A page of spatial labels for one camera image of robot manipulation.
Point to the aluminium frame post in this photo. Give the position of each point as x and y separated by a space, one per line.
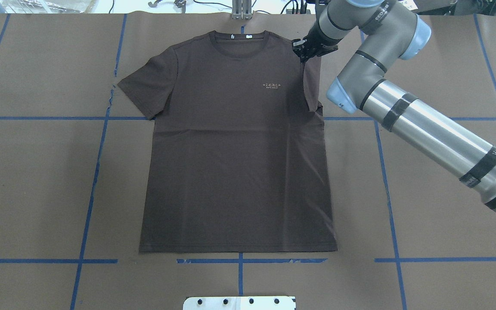
242 9

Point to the dark brown t-shirt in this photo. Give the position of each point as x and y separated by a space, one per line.
238 161

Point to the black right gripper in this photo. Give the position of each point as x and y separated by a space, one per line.
317 40

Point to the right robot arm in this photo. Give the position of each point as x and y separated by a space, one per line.
394 32

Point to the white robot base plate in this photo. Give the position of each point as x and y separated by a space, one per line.
241 303

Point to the grey reacher grabber tool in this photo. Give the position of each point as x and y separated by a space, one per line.
177 3

